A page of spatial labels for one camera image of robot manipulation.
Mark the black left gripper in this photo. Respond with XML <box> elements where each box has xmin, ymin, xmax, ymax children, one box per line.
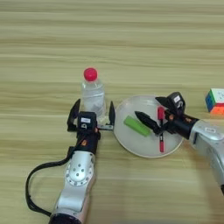
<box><xmin>66</xmin><ymin>98</ymin><xmax>116</xmax><ymax>155</ymax></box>

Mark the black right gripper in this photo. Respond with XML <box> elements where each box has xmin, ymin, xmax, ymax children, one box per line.
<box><xmin>134</xmin><ymin>96</ymin><xmax>200</xmax><ymax>140</ymax></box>

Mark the clear bottle with red cap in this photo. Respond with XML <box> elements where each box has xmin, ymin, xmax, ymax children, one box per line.
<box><xmin>80</xmin><ymin>67</ymin><xmax>107</xmax><ymax>123</ymax></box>

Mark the green rectangular block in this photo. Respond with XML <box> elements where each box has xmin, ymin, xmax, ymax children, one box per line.
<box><xmin>123</xmin><ymin>115</ymin><xmax>152</xmax><ymax>137</ymax></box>

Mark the red and black marker pen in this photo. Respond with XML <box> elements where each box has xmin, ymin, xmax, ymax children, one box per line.
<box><xmin>157</xmin><ymin>106</ymin><xmax>166</xmax><ymax>153</ymax></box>

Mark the round white plate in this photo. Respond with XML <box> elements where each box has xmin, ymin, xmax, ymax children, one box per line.
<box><xmin>113</xmin><ymin>94</ymin><xmax>185</xmax><ymax>158</ymax></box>

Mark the multicoloured puzzle cube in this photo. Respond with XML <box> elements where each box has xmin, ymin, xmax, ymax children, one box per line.
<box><xmin>205</xmin><ymin>87</ymin><xmax>224</xmax><ymax>116</ymax></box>

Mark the black labelled box left gripper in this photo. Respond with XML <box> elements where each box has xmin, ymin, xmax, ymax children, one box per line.
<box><xmin>77</xmin><ymin>111</ymin><xmax>98</xmax><ymax>132</ymax></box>

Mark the black labelled box gripper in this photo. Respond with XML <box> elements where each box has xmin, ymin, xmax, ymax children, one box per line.
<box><xmin>77</xmin><ymin>111</ymin><xmax>98</xmax><ymax>132</ymax></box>
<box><xmin>166</xmin><ymin>91</ymin><xmax>186</xmax><ymax>116</ymax></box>

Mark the black labelled box right gripper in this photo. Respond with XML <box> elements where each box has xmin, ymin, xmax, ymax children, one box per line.
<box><xmin>166</xmin><ymin>91</ymin><xmax>186</xmax><ymax>116</ymax></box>

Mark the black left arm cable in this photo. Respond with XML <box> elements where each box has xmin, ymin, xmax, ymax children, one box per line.
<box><xmin>24</xmin><ymin>145</ymin><xmax>77</xmax><ymax>218</ymax></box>

